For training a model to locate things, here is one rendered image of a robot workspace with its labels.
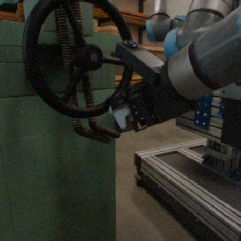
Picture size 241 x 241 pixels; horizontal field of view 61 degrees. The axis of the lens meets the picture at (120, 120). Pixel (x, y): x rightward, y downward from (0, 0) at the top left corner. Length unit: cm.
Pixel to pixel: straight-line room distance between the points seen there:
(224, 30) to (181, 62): 6
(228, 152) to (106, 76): 73
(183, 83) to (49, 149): 50
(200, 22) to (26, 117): 49
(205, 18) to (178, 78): 16
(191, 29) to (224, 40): 16
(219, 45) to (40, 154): 57
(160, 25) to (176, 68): 94
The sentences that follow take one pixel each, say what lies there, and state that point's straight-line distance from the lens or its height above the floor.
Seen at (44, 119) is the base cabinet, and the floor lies 63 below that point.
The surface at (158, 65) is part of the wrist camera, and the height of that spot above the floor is 79.
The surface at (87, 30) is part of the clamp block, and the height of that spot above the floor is 88.
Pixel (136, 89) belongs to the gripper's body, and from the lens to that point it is 36.
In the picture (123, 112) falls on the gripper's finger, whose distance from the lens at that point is 42.
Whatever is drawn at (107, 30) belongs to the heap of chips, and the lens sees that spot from 81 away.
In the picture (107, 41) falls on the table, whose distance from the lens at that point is 76.
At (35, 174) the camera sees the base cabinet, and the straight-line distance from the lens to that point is 71.
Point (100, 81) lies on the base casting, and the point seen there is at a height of 74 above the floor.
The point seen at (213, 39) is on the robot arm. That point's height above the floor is 82.
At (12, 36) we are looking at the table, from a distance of 63.
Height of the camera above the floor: 79
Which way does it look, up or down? 15 degrees down
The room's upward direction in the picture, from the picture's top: straight up
